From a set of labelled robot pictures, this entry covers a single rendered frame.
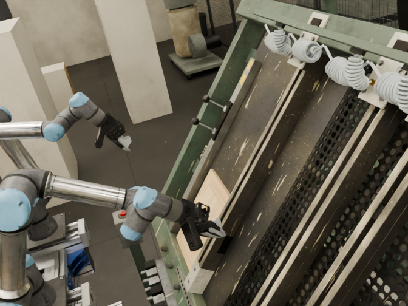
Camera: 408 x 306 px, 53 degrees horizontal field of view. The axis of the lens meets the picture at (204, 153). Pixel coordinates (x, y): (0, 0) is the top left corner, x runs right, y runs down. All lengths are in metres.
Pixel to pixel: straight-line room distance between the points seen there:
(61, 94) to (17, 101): 2.80
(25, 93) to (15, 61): 0.29
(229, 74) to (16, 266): 1.31
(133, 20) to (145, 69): 0.63
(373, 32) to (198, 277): 1.12
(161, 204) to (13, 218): 0.44
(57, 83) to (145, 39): 1.88
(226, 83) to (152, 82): 3.58
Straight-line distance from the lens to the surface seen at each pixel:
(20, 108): 4.10
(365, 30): 1.31
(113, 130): 1.92
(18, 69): 4.00
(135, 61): 5.55
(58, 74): 6.75
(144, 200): 1.31
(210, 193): 1.89
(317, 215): 1.22
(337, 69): 1.14
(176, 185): 2.28
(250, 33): 2.12
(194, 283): 1.77
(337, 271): 1.15
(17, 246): 1.46
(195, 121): 1.95
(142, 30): 5.49
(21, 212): 1.34
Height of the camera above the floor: 2.22
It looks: 29 degrees down
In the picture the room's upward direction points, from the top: 12 degrees counter-clockwise
